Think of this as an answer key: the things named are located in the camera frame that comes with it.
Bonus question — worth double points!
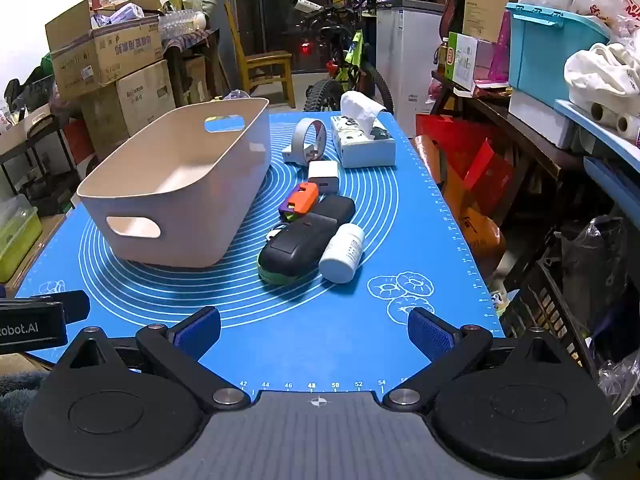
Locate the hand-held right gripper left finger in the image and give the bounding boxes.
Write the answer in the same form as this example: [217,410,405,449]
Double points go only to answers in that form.
[60,306,251,409]

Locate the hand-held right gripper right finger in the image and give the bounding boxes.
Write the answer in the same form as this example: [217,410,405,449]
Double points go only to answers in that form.
[382,307,583,409]

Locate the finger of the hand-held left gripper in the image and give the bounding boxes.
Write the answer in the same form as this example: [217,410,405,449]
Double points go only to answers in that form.
[0,290,91,324]

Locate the white pill bottle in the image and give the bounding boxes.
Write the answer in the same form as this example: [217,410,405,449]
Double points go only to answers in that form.
[318,223,366,285]

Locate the black and green mouse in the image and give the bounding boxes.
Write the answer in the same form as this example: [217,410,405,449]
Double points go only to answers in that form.
[257,212,337,286]

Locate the black oval case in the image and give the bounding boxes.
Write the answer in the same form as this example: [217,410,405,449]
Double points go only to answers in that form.
[312,195,357,229]

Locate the orange and purple toy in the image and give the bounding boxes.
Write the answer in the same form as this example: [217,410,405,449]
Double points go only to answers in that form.
[278,182,320,222]

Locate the white charger cube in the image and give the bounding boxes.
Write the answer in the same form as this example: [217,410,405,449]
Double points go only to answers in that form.
[307,161,341,195]

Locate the clear tape roll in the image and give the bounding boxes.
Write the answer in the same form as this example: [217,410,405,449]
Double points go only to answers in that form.
[282,117,331,166]

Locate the green lidded container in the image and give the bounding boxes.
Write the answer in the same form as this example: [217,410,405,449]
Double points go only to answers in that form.
[0,195,44,283]

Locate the blue silicone mat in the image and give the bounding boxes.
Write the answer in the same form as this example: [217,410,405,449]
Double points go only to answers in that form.
[15,110,506,397]

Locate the orange bag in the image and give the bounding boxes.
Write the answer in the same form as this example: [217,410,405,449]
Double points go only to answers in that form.
[452,209,506,277]

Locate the black plastic crate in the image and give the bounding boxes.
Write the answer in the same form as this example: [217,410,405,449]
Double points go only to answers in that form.
[500,260,601,372]

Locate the black metal rack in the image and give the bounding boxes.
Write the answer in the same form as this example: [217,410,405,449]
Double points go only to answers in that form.
[0,105,87,213]

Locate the clear plastic bag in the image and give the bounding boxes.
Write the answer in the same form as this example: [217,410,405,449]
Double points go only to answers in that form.
[560,215,632,312]

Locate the red shopping bag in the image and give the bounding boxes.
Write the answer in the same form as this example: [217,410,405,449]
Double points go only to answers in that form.
[415,114,516,222]

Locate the tissue box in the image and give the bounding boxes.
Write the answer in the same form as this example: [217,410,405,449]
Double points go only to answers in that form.
[330,91,398,169]

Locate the large closed cardboard box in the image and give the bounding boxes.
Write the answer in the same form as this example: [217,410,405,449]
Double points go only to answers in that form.
[80,60,176,147]

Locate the white storage box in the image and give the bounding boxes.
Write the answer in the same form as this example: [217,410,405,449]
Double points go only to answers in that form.
[507,90,576,150]

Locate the light blue shelf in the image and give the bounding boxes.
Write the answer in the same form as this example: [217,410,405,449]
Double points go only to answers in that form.
[555,99,640,213]

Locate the open cardboard box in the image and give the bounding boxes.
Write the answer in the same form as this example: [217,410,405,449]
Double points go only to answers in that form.
[45,0,164,102]

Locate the white chest freezer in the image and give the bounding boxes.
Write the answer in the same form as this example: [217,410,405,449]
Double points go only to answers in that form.
[376,0,446,137]

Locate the green and white carton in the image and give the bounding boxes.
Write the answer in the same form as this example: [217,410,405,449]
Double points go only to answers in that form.
[446,32,497,92]

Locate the wooden chair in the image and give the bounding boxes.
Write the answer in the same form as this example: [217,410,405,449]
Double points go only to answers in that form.
[224,0,294,109]

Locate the green and black bicycle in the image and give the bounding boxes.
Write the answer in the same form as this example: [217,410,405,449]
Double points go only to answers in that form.
[294,0,396,117]

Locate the pink box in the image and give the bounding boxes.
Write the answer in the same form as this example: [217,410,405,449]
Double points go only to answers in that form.
[472,10,512,84]

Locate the paper rolls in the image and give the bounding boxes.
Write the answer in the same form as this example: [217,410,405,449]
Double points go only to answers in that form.
[589,101,640,142]

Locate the dark wooden side table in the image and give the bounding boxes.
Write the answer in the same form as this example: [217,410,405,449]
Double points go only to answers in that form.
[165,27,224,107]

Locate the teal storage bin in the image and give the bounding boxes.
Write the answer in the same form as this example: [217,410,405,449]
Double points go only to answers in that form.
[505,2,612,111]

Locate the pack of water bottles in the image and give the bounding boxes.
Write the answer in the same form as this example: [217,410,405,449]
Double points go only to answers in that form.
[159,8,207,41]

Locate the white cloth bundle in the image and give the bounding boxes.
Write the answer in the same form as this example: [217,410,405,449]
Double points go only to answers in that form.
[564,42,640,112]

